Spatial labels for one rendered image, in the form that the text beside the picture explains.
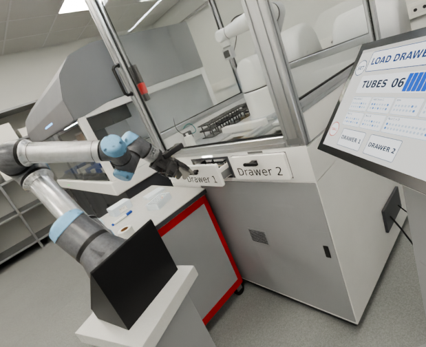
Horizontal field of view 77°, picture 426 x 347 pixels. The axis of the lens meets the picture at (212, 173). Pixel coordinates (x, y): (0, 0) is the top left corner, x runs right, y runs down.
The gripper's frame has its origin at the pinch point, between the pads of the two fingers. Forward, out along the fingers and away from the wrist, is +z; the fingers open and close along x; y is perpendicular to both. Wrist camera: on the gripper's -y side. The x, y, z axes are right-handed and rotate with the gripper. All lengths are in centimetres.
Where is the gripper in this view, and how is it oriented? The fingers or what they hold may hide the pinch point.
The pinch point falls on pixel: (190, 172)
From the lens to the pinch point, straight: 128.9
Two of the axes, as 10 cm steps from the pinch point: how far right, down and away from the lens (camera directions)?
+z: 6.9, 4.5, 5.8
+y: -3.4, 9.0, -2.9
